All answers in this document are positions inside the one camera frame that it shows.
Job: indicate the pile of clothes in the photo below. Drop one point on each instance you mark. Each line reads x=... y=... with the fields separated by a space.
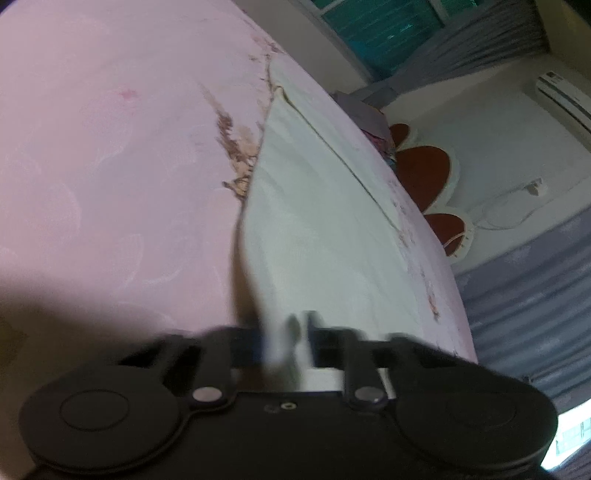
x=369 y=120

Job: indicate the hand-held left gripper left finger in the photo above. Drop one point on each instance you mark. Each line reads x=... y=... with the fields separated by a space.
x=256 y=345

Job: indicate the grey patterned wall curtain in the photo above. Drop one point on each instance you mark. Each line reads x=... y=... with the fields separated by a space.
x=526 y=314

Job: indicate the white knit sweater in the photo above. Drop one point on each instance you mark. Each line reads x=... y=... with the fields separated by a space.
x=314 y=221

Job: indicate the white air conditioner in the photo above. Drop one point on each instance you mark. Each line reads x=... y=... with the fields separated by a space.
x=565 y=94

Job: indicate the red and white headboard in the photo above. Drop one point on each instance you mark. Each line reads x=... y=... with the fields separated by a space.
x=427 y=175

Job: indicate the white wall socket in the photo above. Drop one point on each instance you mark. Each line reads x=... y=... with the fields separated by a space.
x=535 y=187

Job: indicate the window with green panes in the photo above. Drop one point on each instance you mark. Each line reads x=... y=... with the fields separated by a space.
x=392 y=32

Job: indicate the grey window curtain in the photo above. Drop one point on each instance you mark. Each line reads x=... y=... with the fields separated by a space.
x=466 y=41

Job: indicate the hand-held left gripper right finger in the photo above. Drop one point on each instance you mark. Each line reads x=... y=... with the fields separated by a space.
x=318 y=344

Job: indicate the pink floral bedsheet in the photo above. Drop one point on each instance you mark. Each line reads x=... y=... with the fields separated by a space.
x=106 y=161

